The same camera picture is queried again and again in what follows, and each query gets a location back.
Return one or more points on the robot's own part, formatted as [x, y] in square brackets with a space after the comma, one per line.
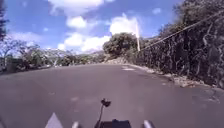
[75, 125]
[147, 124]

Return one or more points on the dark stone wall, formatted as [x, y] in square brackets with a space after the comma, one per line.
[193, 53]

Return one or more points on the rubble strip beside wall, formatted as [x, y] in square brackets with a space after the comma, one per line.
[173, 78]

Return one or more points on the grey asphalt road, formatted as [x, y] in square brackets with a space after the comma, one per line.
[76, 83]

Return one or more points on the large green tree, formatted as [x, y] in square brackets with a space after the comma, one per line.
[120, 45]

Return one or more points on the row of trees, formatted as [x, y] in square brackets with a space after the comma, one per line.
[40, 56]

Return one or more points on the pale utility pole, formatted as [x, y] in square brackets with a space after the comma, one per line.
[137, 35]

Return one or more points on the trees above wall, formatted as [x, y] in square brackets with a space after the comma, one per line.
[196, 15]

